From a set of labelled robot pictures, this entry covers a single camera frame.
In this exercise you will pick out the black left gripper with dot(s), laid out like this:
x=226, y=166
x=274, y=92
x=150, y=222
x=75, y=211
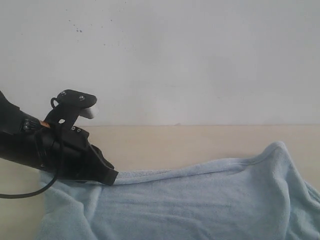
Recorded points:
x=70, y=155

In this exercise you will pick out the light blue towel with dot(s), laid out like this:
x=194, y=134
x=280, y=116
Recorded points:
x=259, y=198

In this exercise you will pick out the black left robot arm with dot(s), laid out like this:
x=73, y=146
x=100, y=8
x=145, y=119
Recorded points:
x=16, y=128

